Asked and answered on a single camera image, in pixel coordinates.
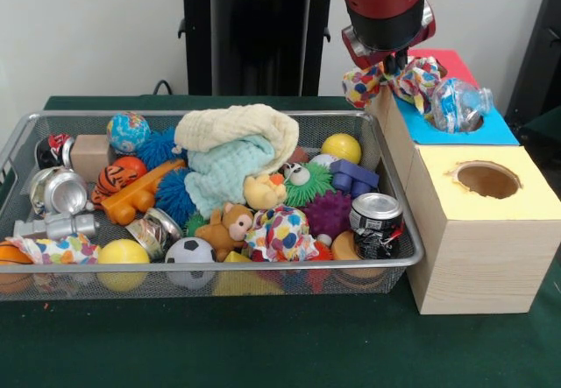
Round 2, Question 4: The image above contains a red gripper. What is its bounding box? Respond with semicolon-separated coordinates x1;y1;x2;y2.
341;4;438;76

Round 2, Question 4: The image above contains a cream waffle cloth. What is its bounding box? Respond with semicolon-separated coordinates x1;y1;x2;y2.
174;103;301;174

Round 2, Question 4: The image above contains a mint waffle cloth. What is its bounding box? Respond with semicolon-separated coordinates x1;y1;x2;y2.
183;136;277;216

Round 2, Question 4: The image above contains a smooth yellow ball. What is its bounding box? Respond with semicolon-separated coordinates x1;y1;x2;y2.
321;132;363;165

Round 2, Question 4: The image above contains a black chair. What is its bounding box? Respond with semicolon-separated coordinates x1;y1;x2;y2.
503;0;561;144

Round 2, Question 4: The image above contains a green spiky toy with eyes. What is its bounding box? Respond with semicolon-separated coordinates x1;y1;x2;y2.
280;162;335;208

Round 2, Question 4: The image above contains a purple spiky ball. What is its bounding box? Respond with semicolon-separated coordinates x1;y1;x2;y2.
302;189;354;239

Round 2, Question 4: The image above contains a black and white can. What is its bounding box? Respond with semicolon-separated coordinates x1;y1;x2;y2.
350;192;405;261

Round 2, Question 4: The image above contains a dark green side table cloth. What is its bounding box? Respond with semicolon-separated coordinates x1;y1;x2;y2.
519;107;561;152

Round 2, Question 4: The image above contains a small soccer ball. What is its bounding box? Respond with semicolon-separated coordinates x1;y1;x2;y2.
165;236;219;288

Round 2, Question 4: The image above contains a yellow tennis-style ball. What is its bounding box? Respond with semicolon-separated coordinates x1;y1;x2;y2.
96;238;152;292

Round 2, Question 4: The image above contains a small orange basketball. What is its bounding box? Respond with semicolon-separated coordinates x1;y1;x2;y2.
0;241;35;293

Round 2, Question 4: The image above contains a shallow wire mesh bin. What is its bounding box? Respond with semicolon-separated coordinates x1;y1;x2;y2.
0;109;427;304

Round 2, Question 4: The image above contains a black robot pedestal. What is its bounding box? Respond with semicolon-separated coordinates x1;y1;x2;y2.
168;0;354;97

